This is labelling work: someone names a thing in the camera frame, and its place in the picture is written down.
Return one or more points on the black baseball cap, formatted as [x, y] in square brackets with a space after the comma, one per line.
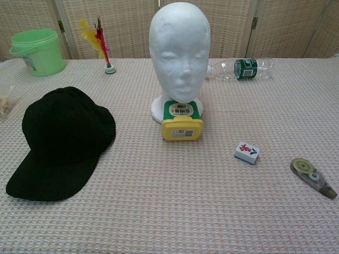
[66, 137]

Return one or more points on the white foam mannequin head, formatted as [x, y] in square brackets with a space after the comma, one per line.
[178, 53]

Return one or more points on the green yellow-lidded container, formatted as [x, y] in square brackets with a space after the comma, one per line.
[181, 127]

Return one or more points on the pink woven tablecloth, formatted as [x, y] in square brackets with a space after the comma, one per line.
[159, 198]

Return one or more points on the white mahjong tile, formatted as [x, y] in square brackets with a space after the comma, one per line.
[246, 153]

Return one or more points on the clear bottle green label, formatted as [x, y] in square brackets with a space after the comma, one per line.
[245, 68]

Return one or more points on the beige folding screen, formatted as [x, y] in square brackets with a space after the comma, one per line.
[127, 26]

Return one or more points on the feather shuttlecock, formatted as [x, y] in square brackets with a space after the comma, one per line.
[100, 42]

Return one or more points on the correction tape dispenser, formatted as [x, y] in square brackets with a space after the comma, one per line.
[307, 172]

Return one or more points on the green plastic bucket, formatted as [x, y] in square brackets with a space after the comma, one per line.
[42, 55]

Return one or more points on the clear snack bag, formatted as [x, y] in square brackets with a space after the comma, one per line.
[5, 101]

